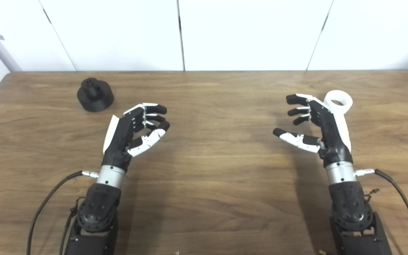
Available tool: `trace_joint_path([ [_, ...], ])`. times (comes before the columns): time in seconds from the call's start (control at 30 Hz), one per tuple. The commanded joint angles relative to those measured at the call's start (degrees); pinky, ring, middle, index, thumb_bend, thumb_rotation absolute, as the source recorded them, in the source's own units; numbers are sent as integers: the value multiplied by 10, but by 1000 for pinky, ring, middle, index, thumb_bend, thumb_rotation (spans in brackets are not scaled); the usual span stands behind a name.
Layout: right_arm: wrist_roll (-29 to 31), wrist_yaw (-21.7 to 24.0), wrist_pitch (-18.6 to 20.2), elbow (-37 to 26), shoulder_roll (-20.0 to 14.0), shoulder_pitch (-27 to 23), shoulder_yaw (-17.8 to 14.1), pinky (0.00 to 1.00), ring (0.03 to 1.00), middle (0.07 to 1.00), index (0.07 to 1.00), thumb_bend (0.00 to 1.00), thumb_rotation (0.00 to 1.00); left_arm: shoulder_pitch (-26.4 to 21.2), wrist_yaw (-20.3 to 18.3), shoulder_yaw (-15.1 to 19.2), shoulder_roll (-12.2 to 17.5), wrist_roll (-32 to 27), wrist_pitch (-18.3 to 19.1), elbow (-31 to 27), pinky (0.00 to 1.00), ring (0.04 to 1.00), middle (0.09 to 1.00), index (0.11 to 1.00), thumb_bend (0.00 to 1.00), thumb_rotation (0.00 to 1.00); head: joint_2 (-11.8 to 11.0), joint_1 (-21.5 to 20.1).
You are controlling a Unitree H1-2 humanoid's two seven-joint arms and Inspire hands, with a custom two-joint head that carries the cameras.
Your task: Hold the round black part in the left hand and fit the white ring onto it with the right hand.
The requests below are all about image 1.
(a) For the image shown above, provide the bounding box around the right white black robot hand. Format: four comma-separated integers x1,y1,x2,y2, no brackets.
273,93,353,167

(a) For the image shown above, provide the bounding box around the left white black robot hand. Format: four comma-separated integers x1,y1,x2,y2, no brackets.
102,103,171,172

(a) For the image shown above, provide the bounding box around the white plastic ring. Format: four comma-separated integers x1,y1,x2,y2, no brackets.
323,90,353,114

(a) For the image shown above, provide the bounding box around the round black stepped part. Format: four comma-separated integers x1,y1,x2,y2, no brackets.
77,77,114,113

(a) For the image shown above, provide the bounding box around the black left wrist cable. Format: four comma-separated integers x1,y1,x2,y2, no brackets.
26,170,99,255

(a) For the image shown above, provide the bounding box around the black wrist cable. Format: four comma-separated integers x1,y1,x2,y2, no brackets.
354,169,408,255
26,170,99,255

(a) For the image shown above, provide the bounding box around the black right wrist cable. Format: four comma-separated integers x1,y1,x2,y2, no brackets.
354,169,408,255

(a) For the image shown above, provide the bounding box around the thin brown wire bundle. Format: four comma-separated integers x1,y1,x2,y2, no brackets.
364,188,380,204
60,197,86,255

